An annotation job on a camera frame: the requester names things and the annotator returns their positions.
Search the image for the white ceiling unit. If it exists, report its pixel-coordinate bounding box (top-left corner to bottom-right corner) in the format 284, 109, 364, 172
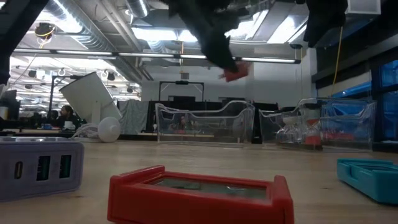
346, 0, 382, 16

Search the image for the black ceiling camera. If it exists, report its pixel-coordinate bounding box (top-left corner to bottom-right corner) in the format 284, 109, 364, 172
34, 22, 57, 40

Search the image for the red card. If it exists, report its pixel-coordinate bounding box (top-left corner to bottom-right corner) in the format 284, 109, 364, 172
106, 164, 295, 224

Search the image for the white sand hourglass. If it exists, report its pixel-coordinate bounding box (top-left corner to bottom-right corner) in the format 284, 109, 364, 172
275, 107, 300, 146

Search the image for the person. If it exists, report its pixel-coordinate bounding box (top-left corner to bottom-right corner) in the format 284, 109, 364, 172
46, 109, 60, 128
57, 105, 83, 131

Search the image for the grey cloth cover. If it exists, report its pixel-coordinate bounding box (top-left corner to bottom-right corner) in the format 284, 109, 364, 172
118, 99, 150, 135

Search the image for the wooden office desk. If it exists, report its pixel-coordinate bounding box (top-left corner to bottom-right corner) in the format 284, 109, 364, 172
0, 127, 75, 138

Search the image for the black gantry frame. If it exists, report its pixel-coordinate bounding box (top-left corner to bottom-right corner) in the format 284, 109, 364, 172
158, 80, 205, 102

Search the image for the teal card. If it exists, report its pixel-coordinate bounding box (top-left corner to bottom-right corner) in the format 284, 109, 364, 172
336, 157, 398, 205

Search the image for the white cylindrical desk lamp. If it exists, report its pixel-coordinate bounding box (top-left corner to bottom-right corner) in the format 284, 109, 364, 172
58, 71, 123, 144

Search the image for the long ceiling light fixture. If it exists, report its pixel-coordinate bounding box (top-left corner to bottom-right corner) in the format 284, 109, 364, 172
12, 49, 302, 65

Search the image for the lavender charger cube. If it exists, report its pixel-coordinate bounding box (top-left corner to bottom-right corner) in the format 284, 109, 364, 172
0, 136, 85, 202

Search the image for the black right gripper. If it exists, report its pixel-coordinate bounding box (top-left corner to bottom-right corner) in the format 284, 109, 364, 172
161, 0, 249, 73

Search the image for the red sand hourglass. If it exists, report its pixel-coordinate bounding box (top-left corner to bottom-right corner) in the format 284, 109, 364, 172
302, 104, 323, 147

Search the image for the narrow clear plastic bin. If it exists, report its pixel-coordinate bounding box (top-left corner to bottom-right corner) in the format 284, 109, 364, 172
259, 97, 377, 152

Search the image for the wide clear plastic bin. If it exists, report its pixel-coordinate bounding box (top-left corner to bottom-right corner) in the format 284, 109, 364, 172
154, 99, 256, 147

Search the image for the yellow hanging cable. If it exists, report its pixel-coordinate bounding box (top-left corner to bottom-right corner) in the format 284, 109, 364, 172
329, 26, 343, 97

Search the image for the red charger cube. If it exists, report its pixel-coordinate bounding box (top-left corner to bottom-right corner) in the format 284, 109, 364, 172
218, 61, 252, 83

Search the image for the silver ventilation duct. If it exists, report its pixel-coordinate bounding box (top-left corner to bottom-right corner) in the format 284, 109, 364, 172
126, 0, 150, 19

